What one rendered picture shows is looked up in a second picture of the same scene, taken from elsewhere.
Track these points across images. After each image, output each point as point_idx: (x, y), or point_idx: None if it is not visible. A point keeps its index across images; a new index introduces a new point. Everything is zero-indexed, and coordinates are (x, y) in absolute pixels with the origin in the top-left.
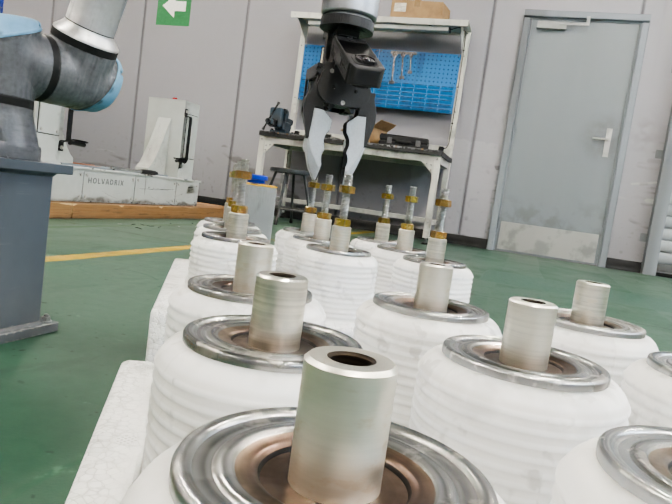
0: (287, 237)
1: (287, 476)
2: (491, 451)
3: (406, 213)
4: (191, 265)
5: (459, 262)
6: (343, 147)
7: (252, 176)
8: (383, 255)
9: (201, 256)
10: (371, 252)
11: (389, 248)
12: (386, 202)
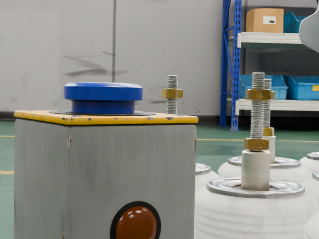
0: (317, 203)
1: None
2: None
3: (268, 114)
4: None
5: (314, 152)
6: (303, 28)
7: (142, 92)
8: (309, 173)
9: None
10: (299, 176)
11: (300, 162)
12: (176, 104)
